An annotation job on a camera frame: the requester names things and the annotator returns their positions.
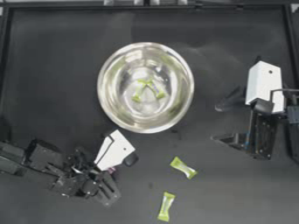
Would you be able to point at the steel bowl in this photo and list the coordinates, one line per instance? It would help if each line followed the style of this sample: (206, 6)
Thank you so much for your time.
(145, 87)

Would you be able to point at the green candy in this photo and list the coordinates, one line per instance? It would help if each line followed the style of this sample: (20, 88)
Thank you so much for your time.
(140, 92)
(158, 92)
(166, 206)
(184, 167)

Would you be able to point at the black metal frame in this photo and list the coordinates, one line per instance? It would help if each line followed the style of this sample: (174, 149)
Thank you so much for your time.
(78, 6)

